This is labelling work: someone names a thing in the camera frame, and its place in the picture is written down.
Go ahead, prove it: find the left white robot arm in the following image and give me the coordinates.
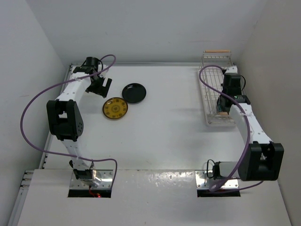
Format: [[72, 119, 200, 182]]
[[47, 56, 112, 188]]

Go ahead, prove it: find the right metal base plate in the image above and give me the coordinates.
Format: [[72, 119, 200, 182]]
[[195, 170, 239, 190]]

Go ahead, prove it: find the blue floral green plate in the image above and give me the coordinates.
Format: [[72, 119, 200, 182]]
[[216, 99, 222, 113]]

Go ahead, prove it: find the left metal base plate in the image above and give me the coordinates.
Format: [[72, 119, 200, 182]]
[[70, 169, 113, 190]]

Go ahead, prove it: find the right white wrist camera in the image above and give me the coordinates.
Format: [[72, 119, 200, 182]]
[[222, 65, 238, 74]]

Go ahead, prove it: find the yellow patterned plate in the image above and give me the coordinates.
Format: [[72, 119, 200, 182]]
[[102, 97, 128, 120]]

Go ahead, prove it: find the left aluminium table rail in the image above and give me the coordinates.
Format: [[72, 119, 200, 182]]
[[8, 63, 73, 226]]

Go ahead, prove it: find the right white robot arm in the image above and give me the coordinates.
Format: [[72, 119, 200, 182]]
[[217, 73, 284, 181]]

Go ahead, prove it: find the wire dish rack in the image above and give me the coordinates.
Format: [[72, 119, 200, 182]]
[[198, 50, 238, 127]]

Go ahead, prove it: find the black plate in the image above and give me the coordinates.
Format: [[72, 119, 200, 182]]
[[122, 83, 147, 104]]

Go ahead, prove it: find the metal base plate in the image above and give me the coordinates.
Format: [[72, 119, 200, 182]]
[[70, 169, 113, 190], [195, 170, 239, 190]]

